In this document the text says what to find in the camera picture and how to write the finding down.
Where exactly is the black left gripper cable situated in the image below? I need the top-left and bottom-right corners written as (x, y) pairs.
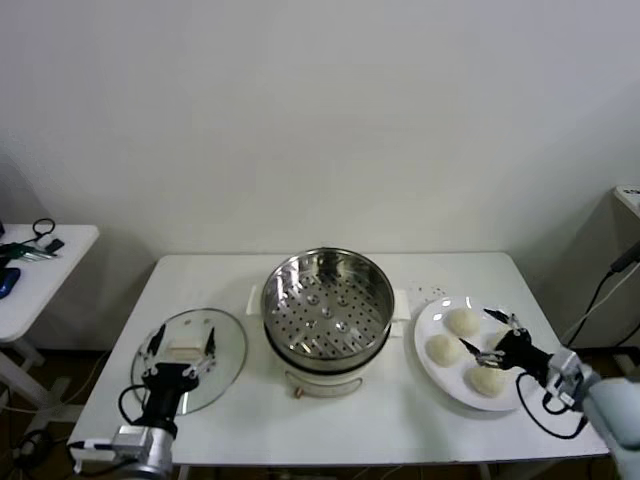
top-left (118, 384), bottom-right (151, 426)

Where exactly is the white metal floor frame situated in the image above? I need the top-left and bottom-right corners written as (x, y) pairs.
top-left (612, 352), bottom-right (640, 374)

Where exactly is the white side table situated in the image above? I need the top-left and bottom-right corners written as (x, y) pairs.
top-left (0, 223), bottom-right (100, 436)

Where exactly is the white floor cable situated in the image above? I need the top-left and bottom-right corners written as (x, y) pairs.
top-left (64, 349), bottom-right (109, 406)

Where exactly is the thin white wall cable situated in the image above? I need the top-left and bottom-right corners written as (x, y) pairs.
top-left (562, 267), bottom-right (640, 344)

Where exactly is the blue plastic object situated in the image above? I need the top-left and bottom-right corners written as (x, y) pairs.
top-left (0, 267), bottom-right (22, 300)

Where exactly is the white electric cooker base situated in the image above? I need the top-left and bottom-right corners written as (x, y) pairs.
top-left (246, 284), bottom-right (411, 400)

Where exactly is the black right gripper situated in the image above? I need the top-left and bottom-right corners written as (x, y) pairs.
top-left (457, 308), bottom-right (551, 384)

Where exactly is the round glass pot lid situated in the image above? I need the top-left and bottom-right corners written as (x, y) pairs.
top-left (130, 308), bottom-right (249, 416)

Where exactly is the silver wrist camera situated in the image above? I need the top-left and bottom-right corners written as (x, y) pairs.
top-left (544, 349), bottom-right (586, 406)
top-left (68, 424), bottom-right (154, 474)

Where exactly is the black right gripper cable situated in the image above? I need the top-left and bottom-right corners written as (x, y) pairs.
top-left (516, 372), bottom-right (589, 439)

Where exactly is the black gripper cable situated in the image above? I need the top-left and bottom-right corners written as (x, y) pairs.
top-left (118, 384), bottom-right (151, 426)
top-left (516, 372), bottom-right (589, 439)

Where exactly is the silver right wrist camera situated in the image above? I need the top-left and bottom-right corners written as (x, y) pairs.
top-left (544, 349), bottom-right (586, 406)

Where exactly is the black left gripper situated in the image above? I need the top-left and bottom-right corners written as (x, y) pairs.
top-left (139, 323), bottom-right (218, 430)

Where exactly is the stainless steel steamer basket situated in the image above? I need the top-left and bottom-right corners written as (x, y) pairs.
top-left (259, 246), bottom-right (396, 369)

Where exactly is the white round plate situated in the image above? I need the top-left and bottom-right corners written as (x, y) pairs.
top-left (413, 295), bottom-right (544, 412)

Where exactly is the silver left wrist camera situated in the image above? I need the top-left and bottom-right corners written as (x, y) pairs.
top-left (68, 424), bottom-right (154, 474)

